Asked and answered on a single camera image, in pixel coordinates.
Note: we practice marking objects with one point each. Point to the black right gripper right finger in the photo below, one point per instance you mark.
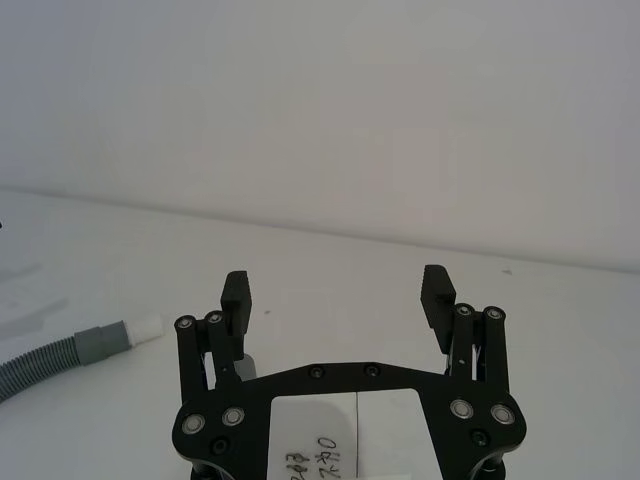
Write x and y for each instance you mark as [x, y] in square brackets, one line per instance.
[439, 305]

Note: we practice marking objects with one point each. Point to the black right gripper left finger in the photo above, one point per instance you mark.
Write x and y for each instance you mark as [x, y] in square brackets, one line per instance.
[235, 310]

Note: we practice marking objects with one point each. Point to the white handwritten paper label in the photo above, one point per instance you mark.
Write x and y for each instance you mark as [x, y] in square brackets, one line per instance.
[320, 440]

